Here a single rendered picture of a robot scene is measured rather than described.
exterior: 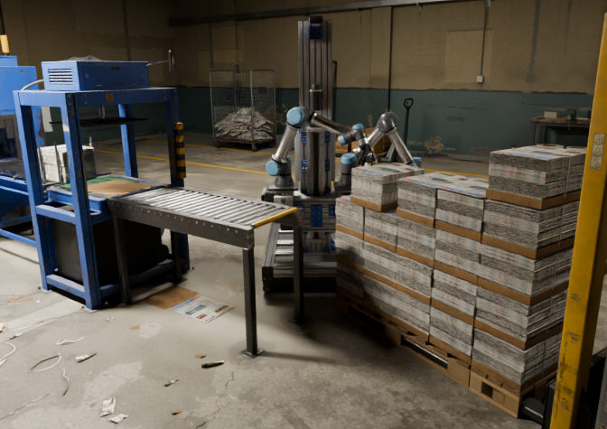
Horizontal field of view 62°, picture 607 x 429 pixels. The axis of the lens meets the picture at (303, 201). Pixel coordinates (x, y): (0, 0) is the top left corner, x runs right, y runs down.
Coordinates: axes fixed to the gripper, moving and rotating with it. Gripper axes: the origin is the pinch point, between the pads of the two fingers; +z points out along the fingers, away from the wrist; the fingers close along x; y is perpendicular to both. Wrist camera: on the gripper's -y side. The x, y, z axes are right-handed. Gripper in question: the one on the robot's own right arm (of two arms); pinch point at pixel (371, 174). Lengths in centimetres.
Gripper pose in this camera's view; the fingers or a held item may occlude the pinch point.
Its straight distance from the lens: 340.5
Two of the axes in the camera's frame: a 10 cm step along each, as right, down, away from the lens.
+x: 8.2, -1.6, 5.5
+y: 4.9, -3.0, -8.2
